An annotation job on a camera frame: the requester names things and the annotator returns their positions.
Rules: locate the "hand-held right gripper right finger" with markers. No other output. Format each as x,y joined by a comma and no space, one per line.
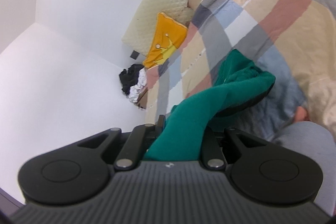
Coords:
210,146

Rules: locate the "green printed sweatshirt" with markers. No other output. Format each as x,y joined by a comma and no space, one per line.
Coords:
189,119

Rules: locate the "orange crown pillow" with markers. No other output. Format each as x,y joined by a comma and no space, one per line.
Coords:
165,29

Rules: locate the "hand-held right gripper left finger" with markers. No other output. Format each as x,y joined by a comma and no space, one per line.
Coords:
161,124

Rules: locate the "pile of black white clothes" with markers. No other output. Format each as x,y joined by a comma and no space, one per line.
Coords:
131,77

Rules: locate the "patchwork checked blanket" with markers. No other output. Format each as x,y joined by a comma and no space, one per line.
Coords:
262,11

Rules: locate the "wooden nightstand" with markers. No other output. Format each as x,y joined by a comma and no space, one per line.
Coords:
143,102

